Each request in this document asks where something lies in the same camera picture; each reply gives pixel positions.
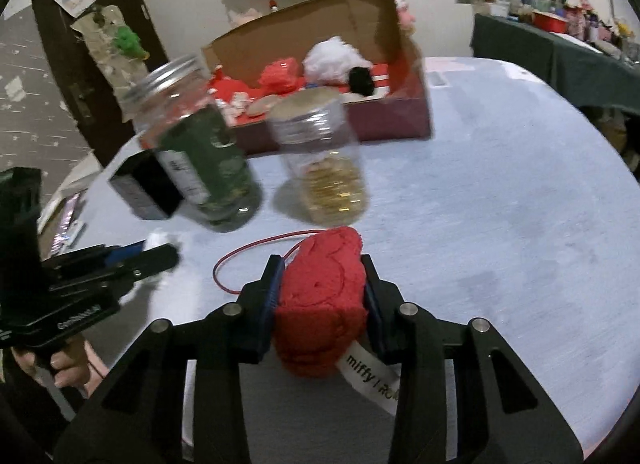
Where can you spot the person's left hand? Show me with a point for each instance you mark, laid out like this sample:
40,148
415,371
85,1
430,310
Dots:
75,364

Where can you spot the green plush toy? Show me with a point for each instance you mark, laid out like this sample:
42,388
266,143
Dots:
127,42

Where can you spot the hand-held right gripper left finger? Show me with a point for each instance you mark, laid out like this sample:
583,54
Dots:
272,304

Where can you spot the pale pink plush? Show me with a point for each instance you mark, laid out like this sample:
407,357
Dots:
245,17

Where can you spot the green tea leaf jar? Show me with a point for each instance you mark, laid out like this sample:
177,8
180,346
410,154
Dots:
210,169

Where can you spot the black plush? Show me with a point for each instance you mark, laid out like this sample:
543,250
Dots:
361,80

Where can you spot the red basin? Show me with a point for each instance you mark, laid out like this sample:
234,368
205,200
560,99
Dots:
550,20

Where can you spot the cardboard box with red lining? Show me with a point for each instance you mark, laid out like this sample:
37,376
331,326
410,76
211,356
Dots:
320,19

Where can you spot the dark brown door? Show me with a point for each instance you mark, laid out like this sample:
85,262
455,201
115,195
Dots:
55,69

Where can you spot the cluttered side table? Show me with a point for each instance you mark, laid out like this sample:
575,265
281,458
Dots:
585,19

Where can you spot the round brown powder puff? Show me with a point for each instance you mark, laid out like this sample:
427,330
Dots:
262,105

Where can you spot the beige hanging organizer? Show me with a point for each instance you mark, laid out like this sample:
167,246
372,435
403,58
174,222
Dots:
102,52

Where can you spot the small red plush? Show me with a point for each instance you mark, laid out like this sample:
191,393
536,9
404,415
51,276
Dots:
280,75

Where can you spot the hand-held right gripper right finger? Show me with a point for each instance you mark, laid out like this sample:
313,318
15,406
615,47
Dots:
374,319

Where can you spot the glossy black box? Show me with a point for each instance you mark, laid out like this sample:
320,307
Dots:
145,189

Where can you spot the clear jar of golden capsules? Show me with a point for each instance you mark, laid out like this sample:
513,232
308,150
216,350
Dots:
330,184

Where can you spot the fluffy white plush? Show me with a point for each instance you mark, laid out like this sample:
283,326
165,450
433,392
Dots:
330,59

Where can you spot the pink plush figure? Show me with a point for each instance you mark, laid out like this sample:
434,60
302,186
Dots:
405,14

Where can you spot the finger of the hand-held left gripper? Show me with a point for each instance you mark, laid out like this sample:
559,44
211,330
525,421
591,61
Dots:
157,258
127,251

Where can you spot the shiny pink packet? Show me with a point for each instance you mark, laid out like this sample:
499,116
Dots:
67,224

